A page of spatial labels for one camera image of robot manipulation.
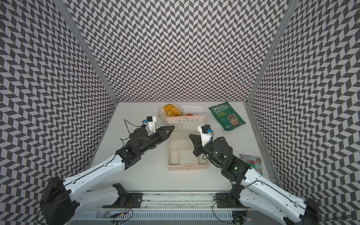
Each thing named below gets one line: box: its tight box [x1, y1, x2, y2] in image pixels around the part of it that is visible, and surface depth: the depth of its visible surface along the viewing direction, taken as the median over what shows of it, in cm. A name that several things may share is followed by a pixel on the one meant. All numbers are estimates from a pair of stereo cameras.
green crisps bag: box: [208, 101, 247, 131], surface depth 108 cm
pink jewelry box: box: [165, 114, 208, 171], surface depth 83 cm
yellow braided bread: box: [163, 104, 183, 118], surface depth 108 cm
